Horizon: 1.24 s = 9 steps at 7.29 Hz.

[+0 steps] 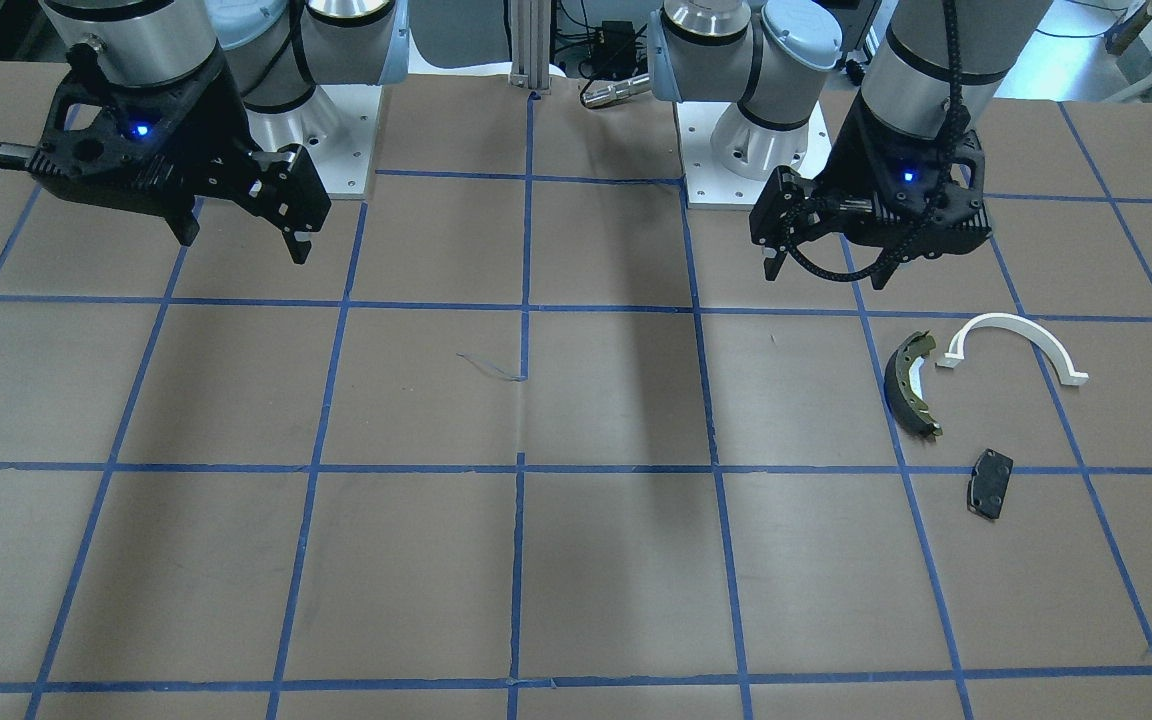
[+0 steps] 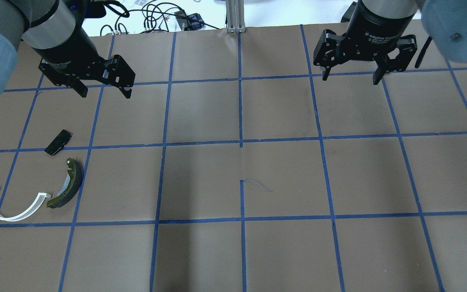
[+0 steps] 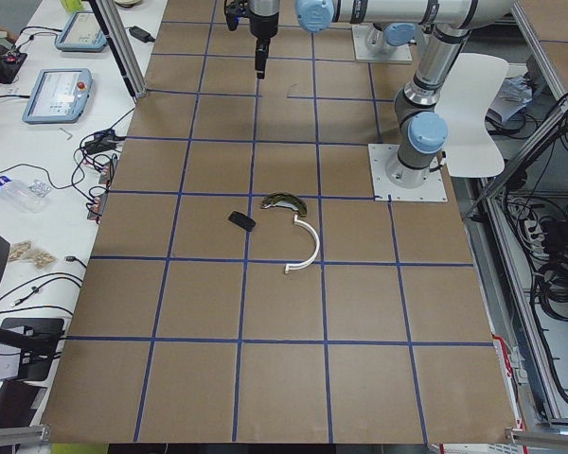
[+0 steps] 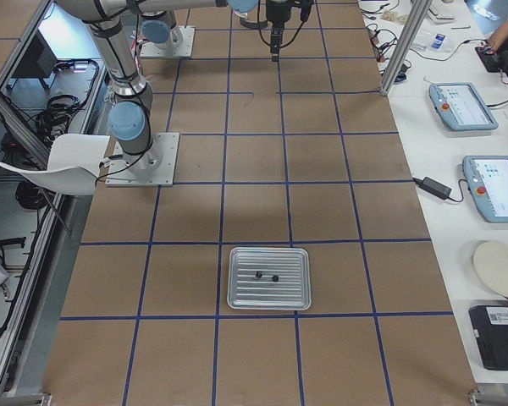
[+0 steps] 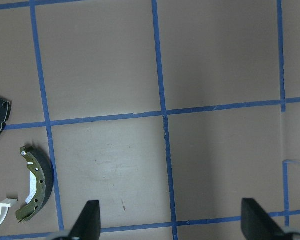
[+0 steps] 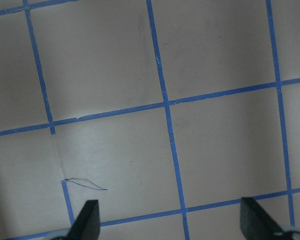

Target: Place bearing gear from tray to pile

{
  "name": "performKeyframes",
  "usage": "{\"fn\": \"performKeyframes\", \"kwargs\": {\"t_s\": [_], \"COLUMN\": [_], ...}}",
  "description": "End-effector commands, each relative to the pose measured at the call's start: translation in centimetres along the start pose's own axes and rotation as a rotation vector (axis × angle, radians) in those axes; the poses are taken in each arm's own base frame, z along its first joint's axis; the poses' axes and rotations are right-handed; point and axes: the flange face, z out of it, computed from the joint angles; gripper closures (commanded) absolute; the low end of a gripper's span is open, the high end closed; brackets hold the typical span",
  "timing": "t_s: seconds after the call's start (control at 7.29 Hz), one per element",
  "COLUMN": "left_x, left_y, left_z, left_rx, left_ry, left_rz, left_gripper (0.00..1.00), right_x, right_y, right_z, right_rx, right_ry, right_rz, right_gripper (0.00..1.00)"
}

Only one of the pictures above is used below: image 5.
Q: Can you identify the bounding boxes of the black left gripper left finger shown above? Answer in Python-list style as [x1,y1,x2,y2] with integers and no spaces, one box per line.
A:
[69,200,101,240]

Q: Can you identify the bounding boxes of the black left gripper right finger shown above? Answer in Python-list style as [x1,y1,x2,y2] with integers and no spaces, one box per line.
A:
[241,198,285,240]

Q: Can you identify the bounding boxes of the green curved brake shoe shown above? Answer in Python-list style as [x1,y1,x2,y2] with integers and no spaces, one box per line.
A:
[15,146,54,222]

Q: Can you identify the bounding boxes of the white curved plastic bracket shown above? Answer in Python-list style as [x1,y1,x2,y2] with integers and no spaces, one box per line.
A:
[0,198,18,226]

